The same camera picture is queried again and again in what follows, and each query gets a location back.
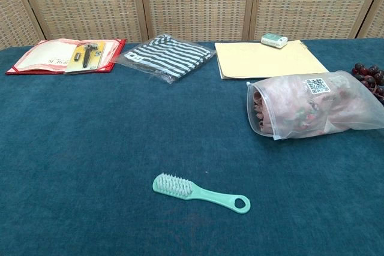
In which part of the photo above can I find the clear zip plastic bag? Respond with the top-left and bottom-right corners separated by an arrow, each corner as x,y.
246,70 -> 384,141

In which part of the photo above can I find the red certificate folder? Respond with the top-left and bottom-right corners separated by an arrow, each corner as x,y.
5,38 -> 127,76

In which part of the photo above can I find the blue tablecloth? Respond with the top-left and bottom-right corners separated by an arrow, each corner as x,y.
0,37 -> 384,256

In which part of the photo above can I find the white certificate paper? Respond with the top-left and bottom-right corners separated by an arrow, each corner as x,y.
13,39 -> 116,70

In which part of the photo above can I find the mint green brush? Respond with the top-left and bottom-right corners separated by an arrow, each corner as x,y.
152,173 -> 251,215

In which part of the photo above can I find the small white green box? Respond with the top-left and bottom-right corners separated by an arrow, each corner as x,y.
260,33 -> 289,49

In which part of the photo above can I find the tan spiral notebook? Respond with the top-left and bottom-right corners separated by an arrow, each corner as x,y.
214,39 -> 330,80

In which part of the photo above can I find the bunch of red grapes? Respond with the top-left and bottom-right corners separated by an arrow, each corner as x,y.
351,62 -> 384,104

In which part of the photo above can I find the black tool on yellow card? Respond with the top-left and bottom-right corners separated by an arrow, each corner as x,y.
64,41 -> 107,74

